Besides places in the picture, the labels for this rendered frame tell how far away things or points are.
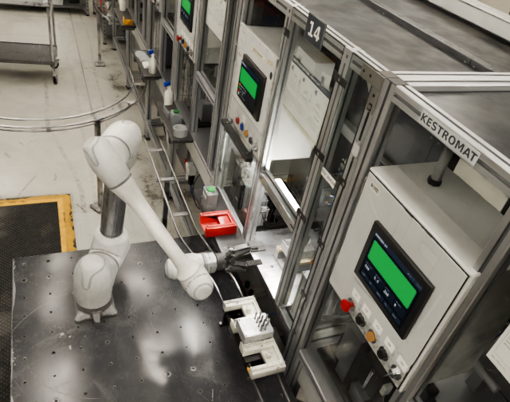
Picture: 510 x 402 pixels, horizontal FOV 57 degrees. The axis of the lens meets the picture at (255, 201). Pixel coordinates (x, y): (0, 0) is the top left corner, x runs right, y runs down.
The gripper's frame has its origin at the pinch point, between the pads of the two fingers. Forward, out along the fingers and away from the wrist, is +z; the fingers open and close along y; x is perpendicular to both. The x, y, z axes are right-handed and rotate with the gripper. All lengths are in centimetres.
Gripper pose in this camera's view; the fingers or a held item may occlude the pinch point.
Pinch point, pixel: (257, 255)
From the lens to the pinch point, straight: 211.5
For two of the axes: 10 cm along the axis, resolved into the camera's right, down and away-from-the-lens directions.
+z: 9.2, -0.9, 3.7
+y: 1.6, -7.9, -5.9
